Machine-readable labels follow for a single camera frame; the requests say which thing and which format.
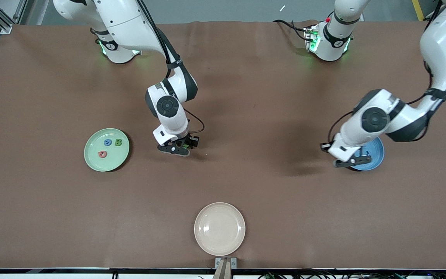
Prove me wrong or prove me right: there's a blue plate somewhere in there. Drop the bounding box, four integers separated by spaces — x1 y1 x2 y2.
348 136 385 171

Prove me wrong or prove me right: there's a brown table cover sheet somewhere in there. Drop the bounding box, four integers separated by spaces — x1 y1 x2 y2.
0 20 446 270

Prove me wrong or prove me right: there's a light green plate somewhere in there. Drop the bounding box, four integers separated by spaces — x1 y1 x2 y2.
84 128 130 172

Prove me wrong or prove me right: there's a beige plate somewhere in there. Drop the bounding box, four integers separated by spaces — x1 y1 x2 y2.
194 202 246 257

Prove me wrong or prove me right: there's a yellow floor tape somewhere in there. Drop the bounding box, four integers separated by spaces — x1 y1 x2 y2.
412 0 425 21

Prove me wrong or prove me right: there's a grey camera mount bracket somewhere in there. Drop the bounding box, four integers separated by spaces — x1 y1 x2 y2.
214 257 237 269

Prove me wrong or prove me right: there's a beige camera pole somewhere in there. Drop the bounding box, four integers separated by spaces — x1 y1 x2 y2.
212 259 233 279

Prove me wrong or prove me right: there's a black base cable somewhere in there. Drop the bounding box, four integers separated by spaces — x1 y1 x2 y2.
273 19 309 41

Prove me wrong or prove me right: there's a black table edge rail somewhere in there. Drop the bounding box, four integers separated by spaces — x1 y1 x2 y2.
0 267 446 274

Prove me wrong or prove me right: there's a grey frame strut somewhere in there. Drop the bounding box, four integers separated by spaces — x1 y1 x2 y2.
12 0 28 24

